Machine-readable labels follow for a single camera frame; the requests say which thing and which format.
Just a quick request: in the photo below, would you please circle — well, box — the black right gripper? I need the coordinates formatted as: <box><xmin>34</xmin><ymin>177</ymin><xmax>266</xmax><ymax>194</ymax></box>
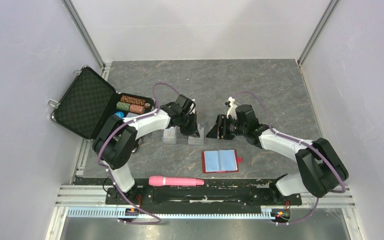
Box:
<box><xmin>206</xmin><ymin>114</ymin><xmax>247</xmax><ymax>140</ymax></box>

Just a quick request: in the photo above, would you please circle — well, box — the clear plastic card box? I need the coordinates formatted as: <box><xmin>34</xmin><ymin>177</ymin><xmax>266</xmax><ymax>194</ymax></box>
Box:
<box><xmin>162</xmin><ymin>124</ymin><xmax>205</xmax><ymax>146</ymax></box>

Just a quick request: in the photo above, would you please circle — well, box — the red leather card holder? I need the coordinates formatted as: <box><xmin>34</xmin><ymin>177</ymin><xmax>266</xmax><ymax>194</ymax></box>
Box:
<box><xmin>201</xmin><ymin>149</ymin><xmax>242</xmax><ymax>174</ymax></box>

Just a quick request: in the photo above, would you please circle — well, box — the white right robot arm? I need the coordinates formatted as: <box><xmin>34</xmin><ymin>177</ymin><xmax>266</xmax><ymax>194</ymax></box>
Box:
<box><xmin>206</xmin><ymin>104</ymin><xmax>349</xmax><ymax>204</ymax></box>

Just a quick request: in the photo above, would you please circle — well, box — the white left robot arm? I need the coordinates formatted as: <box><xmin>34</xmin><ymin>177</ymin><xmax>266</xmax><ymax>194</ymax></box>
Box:
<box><xmin>92</xmin><ymin>94</ymin><xmax>200</xmax><ymax>204</ymax></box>

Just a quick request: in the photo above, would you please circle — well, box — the blue playing card deck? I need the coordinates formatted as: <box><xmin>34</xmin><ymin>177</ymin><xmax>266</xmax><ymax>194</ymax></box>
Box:
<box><xmin>125</xmin><ymin>112</ymin><xmax>139</xmax><ymax>118</ymax></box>

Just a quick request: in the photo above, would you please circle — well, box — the green and brown chip stack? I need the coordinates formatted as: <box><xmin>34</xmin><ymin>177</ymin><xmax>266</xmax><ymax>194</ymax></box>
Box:
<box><xmin>116</xmin><ymin>101</ymin><xmax>146</xmax><ymax>115</ymax></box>

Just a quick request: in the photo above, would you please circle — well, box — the pink cylindrical wand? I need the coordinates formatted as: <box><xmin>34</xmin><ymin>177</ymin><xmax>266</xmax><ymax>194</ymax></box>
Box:
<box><xmin>148</xmin><ymin>175</ymin><xmax>205</xmax><ymax>187</ymax></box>

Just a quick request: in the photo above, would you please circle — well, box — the brown poker chip stack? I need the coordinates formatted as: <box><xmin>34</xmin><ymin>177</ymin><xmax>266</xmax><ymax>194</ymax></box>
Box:
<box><xmin>120</xmin><ymin>95</ymin><xmax>147</xmax><ymax>107</ymax></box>

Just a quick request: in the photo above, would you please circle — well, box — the blue poker chip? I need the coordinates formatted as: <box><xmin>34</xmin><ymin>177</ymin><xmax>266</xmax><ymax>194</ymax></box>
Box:
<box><xmin>115</xmin><ymin>111</ymin><xmax>125</xmax><ymax>118</ymax></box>

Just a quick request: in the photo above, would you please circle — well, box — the black poker chip case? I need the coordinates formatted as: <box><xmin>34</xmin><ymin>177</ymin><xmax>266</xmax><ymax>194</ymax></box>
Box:
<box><xmin>50</xmin><ymin>65</ymin><xmax>155</xmax><ymax>140</ymax></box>

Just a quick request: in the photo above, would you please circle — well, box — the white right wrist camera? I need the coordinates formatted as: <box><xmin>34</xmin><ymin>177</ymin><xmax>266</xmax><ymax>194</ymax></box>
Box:
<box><xmin>225</xmin><ymin>96</ymin><xmax>238</xmax><ymax>120</ymax></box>

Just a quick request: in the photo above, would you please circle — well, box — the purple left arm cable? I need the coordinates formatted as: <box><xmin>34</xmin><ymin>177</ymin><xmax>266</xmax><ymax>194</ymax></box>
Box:
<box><xmin>96</xmin><ymin>82</ymin><xmax>181</xmax><ymax>225</ymax></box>

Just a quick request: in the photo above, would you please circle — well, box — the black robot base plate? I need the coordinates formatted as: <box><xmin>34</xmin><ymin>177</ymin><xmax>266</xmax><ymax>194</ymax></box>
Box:
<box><xmin>105</xmin><ymin>178</ymin><xmax>302</xmax><ymax>214</ymax></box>

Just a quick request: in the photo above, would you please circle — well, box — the toothed aluminium rail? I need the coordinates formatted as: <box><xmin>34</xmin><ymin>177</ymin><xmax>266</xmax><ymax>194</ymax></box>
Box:
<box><xmin>66</xmin><ymin>206</ymin><xmax>289</xmax><ymax>221</ymax></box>

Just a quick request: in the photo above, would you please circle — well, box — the right aluminium frame post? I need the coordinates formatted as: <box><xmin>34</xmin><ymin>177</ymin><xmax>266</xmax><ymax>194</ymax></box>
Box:
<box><xmin>296</xmin><ymin>0</ymin><xmax>340</xmax><ymax>68</ymax></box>

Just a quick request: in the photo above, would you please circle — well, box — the aluminium frame post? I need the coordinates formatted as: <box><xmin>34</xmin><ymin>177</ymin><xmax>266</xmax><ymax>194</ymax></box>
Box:
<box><xmin>296</xmin><ymin>0</ymin><xmax>340</xmax><ymax>68</ymax></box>
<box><xmin>61</xmin><ymin>0</ymin><xmax>106</xmax><ymax>70</ymax></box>

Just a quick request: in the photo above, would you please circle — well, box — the left aluminium frame post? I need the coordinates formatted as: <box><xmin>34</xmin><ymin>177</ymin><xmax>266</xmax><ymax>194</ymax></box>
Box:
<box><xmin>61</xmin><ymin>0</ymin><xmax>106</xmax><ymax>70</ymax></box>

